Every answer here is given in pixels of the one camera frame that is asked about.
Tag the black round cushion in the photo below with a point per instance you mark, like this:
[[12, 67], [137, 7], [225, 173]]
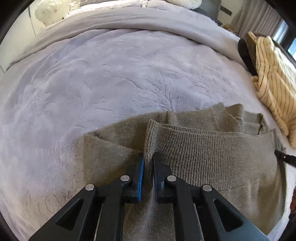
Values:
[[244, 54]]

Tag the cream striped fluffy garment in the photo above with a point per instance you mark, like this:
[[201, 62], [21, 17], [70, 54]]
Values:
[[274, 81]]

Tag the grey window curtain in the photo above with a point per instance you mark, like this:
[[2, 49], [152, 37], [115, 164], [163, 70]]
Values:
[[257, 17]]

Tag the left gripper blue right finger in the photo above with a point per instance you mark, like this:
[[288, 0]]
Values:
[[200, 213]]

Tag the white wardrobe doors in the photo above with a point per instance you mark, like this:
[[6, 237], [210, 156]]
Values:
[[21, 33]]

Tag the person's right hand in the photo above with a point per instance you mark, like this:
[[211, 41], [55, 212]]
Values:
[[293, 205]]

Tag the grey-brown knitted sweater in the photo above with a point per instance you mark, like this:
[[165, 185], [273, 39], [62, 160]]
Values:
[[226, 147]]

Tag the white fluffy pillow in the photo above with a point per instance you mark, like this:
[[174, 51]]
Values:
[[188, 4]]

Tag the white patterned plush pillow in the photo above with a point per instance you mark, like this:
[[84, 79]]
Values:
[[51, 12]]

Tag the black framed window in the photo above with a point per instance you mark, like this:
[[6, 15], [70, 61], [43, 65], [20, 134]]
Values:
[[283, 35]]

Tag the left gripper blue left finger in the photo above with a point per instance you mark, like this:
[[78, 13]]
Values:
[[96, 213]]

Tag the lilac plush bed blanket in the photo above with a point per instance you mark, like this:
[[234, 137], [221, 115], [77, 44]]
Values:
[[100, 67]]

